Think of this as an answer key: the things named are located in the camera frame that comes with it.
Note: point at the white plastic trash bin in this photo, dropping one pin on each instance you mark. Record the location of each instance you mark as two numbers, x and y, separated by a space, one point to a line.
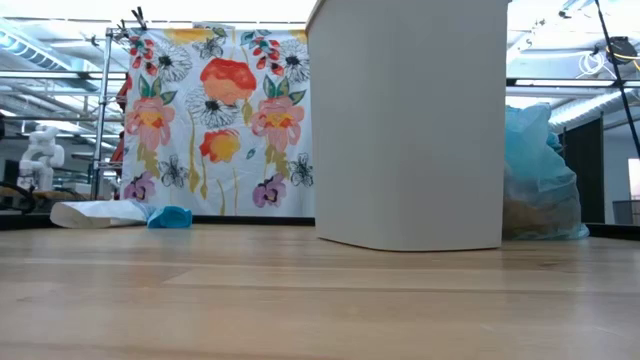
410 125

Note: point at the brown paper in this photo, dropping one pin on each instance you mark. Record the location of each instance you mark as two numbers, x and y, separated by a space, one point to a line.
525 216

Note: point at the blue plastic bin liner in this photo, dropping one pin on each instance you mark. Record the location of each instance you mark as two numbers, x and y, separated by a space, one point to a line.
535 150

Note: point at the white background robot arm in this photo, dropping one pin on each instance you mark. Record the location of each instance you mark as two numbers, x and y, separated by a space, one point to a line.
40 160

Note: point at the blue folded bag pack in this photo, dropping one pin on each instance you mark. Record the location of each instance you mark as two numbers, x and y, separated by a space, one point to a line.
172 218

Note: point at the floral print curtain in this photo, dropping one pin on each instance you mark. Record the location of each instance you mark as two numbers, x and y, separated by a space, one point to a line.
220 115

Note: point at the white spray bottle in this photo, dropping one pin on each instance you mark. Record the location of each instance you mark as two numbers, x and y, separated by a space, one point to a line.
95 214

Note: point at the black spring clip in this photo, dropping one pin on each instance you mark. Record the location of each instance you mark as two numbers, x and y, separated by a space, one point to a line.
139 17

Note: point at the black door panel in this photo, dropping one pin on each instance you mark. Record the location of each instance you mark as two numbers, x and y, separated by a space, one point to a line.
585 170

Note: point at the thin black diagonal rod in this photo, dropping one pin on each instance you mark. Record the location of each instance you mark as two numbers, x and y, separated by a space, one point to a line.
616 70

